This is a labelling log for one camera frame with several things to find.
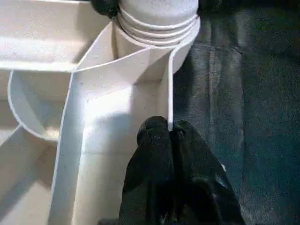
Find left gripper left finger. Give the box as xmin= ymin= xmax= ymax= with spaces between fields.
xmin=118 ymin=116 xmax=176 ymax=225

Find white compartment tray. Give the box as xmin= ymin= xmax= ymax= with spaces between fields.
xmin=0 ymin=0 xmax=202 ymax=225

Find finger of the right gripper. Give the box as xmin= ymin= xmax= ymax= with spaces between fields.
xmin=90 ymin=0 xmax=121 ymax=18

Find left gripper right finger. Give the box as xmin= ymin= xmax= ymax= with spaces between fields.
xmin=171 ymin=120 xmax=247 ymax=225

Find white plastic table leg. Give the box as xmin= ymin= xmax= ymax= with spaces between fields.
xmin=115 ymin=0 xmax=200 ymax=46

